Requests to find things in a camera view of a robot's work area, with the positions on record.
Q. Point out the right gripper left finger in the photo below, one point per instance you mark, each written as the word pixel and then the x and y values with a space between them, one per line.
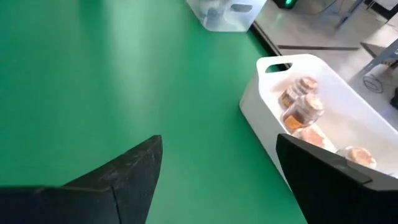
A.
pixel 124 186

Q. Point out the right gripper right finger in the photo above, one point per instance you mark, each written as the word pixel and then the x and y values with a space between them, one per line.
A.
pixel 326 193

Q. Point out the small clear spice jar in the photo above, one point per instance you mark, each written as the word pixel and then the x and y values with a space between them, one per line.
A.
pixel 357 155
pixel 314 137
pixel 303 85
pixel 304 112

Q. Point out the white plastic bin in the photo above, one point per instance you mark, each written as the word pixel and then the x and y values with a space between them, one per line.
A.
pixel 348 102

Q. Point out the green table mat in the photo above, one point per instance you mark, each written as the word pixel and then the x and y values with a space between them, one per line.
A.
pixel 77 77

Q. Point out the grey metal stand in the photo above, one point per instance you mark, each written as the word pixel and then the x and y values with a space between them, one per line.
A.
pixel 384 56

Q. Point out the frosted clear plastic bin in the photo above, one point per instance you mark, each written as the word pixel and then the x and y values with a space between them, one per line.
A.
pixel 227 25

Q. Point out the black device with green light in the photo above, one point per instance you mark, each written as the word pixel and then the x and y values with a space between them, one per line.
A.
pixel 286 2

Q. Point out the black table frame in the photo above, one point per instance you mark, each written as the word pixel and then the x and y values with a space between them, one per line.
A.
pixel 264 40

